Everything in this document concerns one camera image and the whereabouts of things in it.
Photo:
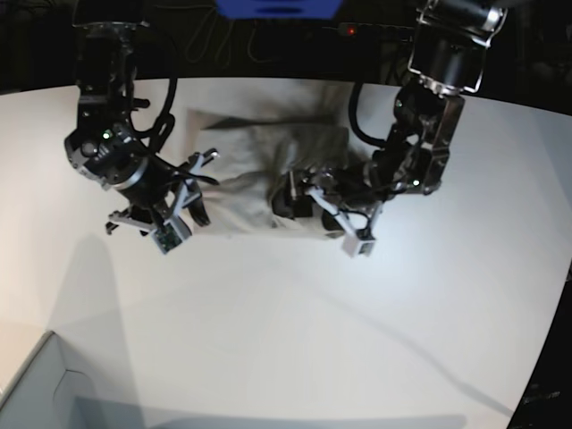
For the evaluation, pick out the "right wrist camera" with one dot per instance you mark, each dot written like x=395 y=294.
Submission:
x=173 y=233

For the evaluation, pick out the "blue bin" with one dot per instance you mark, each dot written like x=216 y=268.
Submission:
x=278 y=9

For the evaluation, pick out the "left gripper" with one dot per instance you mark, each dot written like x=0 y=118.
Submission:
x=341 y=201

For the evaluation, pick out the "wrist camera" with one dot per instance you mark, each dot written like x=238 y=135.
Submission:
x=355 y=246
x=173 y=233

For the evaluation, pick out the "beige t-shirt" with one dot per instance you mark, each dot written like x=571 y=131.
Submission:
x=256 y=154

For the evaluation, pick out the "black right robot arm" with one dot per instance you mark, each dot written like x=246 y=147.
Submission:
x=107 y=148

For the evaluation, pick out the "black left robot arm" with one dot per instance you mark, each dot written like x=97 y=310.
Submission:
x=447 y=59

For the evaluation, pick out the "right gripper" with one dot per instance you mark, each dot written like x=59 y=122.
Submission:
x=158 y=191

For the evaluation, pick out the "black power strip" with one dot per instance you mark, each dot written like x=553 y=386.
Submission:
x=382 y=32

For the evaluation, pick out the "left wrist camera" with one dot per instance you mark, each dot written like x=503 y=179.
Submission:
x=355 y=246

